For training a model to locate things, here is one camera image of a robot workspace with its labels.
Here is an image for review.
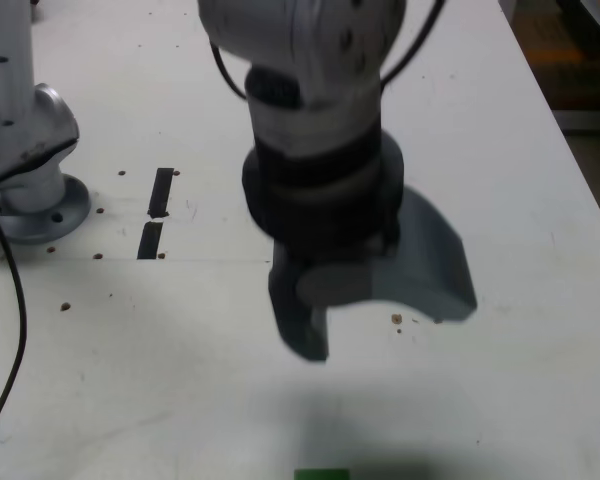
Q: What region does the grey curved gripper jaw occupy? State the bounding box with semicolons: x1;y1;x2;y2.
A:
295;188;479;324

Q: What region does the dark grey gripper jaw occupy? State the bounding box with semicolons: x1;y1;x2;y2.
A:
268;238;331;365

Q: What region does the green cube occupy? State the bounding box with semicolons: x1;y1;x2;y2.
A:
293;467;351;480

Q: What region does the black tape strip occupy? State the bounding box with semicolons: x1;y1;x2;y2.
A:
136;167;175;261

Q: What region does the thin dark wrist cable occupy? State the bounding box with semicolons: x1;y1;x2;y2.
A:
208;0;446;101

